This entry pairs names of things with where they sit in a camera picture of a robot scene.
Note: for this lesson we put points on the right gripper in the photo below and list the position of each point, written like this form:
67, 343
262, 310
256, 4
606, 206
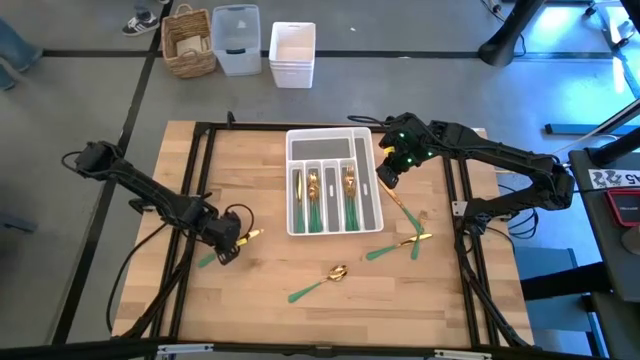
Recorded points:
407, 142

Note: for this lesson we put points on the black stand pole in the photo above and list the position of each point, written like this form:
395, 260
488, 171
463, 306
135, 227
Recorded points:
502, 47

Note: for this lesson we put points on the dark side desk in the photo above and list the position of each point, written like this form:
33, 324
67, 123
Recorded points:
615, 280

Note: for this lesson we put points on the clear plastic bin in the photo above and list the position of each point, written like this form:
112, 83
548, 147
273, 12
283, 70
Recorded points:
235, 62

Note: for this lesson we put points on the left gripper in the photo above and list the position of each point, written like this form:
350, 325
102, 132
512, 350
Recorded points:
222, 231

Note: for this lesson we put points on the grey mounting bracket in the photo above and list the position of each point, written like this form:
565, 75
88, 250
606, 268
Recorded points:
459, 208

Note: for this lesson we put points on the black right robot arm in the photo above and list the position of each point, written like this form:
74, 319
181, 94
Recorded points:
500, 152

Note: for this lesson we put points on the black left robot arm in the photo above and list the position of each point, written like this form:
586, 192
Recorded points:
150, 192

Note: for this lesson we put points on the white number label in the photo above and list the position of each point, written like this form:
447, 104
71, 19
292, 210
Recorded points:
612, 177

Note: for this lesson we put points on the black floor bar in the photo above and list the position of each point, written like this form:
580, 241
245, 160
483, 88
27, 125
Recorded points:
590, 129

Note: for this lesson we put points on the beige board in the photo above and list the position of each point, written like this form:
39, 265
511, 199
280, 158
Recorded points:
189, 46

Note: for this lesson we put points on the silver bracket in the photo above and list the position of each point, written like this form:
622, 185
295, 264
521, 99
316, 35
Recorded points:
185, 348
462, 354

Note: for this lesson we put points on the black aluminium table frame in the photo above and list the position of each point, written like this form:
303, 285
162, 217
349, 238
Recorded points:
468, 300

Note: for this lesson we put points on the wicker basket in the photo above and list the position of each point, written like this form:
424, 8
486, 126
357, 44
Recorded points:
190, 67

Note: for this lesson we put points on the white plastic bin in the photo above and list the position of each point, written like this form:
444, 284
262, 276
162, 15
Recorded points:
292, 75

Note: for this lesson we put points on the white cutlery tray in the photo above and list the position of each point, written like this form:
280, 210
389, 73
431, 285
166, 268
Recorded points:
320, 148

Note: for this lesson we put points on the grey chair leg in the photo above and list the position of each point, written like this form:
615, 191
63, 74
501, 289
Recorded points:
17, 223

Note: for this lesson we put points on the red black device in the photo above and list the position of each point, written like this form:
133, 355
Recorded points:
625, 207

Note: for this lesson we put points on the grey floor box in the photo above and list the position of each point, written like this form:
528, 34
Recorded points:
545, 260

